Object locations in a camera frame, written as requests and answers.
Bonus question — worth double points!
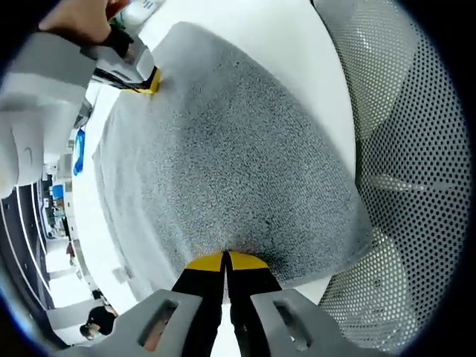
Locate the person's right hand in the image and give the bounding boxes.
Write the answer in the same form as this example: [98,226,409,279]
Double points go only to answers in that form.
[39,0,129,45]

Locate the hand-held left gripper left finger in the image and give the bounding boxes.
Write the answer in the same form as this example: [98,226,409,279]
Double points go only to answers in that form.
[62,251,228,357]

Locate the grey towel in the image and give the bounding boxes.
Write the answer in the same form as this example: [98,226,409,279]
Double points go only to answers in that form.
[91,20,375,303]

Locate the grey perforated mesh chair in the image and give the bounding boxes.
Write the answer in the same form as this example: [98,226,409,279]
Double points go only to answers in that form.
[311,0,474,353]

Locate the blue packet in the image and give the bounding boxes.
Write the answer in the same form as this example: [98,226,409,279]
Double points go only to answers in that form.
[72,128,87,177]

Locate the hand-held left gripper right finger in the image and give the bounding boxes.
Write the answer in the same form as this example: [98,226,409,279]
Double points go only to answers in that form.
[226,251,360,357]

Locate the white and blue bottle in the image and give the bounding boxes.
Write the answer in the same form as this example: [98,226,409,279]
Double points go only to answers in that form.
[120,0,165,25]

